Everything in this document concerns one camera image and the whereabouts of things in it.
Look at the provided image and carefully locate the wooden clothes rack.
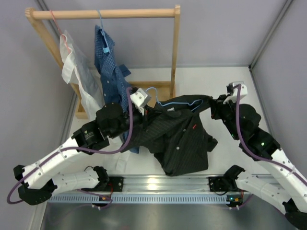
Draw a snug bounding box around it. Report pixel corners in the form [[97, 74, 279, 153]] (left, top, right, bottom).
[[25, 5, 181, 119]]

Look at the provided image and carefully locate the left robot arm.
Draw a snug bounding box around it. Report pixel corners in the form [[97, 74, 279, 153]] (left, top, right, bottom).
[[12, 103, 158, 206]]

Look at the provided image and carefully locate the pink wire hanger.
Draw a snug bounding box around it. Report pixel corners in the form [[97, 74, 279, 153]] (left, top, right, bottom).
[[49, 10, 71, 53]]

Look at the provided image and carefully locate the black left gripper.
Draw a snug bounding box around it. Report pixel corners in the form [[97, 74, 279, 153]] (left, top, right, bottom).
[[108, 104, 161, 139]]

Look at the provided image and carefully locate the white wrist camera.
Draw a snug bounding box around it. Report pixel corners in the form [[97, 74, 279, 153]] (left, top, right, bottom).
[[223, 81, 248, 104], [130, 88, 151, 115]]

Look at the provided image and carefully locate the blue checked shirt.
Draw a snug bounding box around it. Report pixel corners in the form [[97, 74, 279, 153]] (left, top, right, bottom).
[[94, 25, 133, 155]]

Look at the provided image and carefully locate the slotted grey cable duct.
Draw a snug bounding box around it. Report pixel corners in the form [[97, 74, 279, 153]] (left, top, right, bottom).
[[49, 194, 231, 204]]

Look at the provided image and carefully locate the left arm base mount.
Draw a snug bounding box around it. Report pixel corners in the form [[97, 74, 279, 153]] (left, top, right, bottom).
[[92, 176, 124, 210]]

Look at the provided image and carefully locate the blue hanger with shirt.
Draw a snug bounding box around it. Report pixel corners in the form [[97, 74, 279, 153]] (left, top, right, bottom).
[[96, 10, 113, 54]]

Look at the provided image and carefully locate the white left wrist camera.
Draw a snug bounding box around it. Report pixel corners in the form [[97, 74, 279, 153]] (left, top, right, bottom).
[[130, 88, 151, 115]]

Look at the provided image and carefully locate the blue wire hanger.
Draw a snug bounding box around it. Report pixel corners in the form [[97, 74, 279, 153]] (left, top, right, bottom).
[[145, 87, 203, 112]]

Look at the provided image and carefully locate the white shirt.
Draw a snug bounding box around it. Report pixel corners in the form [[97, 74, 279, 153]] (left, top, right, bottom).
[[59, 29, 130, 172]]

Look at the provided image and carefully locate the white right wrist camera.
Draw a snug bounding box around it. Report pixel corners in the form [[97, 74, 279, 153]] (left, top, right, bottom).
[[223, 81, 248, 104]]

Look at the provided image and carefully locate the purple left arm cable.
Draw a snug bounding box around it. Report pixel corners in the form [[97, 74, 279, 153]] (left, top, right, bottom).
[[6, 86, 134, 205]]

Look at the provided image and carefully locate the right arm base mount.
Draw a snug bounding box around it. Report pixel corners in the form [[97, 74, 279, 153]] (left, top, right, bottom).
[[208, 176, 253, 210]]

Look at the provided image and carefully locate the aluminium mounting rail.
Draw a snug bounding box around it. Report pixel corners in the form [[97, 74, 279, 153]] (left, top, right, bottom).
[[39, 174, 300, 192]]

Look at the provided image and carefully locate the black pinstriped shirt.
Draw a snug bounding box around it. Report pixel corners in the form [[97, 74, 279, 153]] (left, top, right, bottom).
[[126, 94, 218, 176]]

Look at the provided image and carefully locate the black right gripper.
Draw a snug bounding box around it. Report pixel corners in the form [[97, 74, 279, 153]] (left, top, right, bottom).
[[210, 94, 242, 141]]

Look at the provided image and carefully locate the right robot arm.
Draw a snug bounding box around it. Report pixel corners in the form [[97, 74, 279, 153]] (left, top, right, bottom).
[[209, 95, 307, 230]]

